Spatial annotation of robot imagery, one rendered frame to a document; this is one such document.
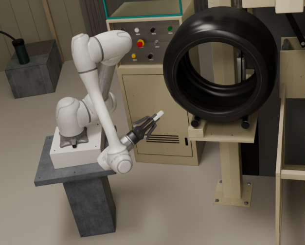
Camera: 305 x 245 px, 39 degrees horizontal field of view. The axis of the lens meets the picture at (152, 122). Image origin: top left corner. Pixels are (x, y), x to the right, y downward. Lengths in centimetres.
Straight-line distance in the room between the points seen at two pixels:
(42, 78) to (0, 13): 118
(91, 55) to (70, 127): 64
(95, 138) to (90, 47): 77
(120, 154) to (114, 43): 56
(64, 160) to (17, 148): 169
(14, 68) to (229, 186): 299
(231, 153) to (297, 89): 68
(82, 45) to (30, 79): 307
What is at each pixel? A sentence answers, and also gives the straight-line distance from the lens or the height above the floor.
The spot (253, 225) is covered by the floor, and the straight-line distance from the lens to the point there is 307.
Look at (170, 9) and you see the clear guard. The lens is 298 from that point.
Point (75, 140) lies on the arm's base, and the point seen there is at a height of 80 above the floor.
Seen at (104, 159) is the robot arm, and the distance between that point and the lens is 228.
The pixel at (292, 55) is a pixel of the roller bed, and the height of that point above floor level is 117.
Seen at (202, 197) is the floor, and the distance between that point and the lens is 329.
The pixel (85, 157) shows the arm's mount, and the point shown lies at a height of 70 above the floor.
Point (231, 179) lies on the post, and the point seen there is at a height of 19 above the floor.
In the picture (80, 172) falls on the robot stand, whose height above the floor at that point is 65.
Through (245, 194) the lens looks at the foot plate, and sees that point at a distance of 327.
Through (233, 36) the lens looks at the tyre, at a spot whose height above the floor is 142.
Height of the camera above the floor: 222
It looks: 32 degrees down
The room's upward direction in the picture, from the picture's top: 10 degrees counter-clockwise
